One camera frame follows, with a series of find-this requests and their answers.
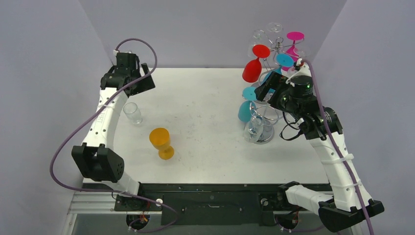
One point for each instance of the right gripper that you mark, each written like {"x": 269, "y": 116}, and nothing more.
{"x": 270, "y": 86}

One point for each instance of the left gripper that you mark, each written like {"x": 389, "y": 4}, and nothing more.
{"x": 145, "y": 84}

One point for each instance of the clear wine glass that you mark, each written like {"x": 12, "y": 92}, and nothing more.
{"x": 253, "y": 129}
{"x": 133, "y": 113}

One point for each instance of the blue wine glass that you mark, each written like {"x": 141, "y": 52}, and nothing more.
{"x": 283, "y": 61}
{"x": 245, "y": 113}

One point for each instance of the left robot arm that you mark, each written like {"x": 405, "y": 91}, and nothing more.
{"x": 95, "y": 156}

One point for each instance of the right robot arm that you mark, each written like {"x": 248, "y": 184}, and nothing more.
{"x": 350, "y": 203}

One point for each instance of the red wine glass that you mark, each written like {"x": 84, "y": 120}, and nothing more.
{"x": 253, "y": 68}

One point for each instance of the chrome wine glass rack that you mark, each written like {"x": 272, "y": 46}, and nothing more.
{"x": 275, "y": 45}

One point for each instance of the pink wine glass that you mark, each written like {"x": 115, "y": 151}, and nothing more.
{"x": 296, "y": 37}

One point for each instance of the clear glass on rack right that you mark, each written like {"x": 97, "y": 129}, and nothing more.
{"x": 302, "y": 52}

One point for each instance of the clear glass on rack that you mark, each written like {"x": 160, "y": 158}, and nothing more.
{"x": 302, "y": 52}
{"x": 274, "y": 27}

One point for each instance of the clear glass on rack top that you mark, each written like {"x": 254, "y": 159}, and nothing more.
{"x": 274, "y": 27}

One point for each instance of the orange wine glass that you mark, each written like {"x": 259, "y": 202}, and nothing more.
{"x": 160, "y": 139}

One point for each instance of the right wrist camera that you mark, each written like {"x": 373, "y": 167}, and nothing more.
{"x": 298, "y": 65}

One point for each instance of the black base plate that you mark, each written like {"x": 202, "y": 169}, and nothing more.
{"x": 207, "y": 204}

